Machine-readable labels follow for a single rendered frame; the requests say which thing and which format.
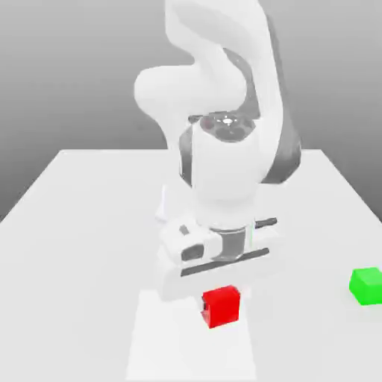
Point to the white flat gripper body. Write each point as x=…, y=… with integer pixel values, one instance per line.
x=191, y=277

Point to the small red cube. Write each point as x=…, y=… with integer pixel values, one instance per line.
x=223, y=307

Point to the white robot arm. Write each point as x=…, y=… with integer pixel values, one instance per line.
x=220, y=167

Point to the small green cube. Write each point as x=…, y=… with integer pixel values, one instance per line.
x=367, y=286

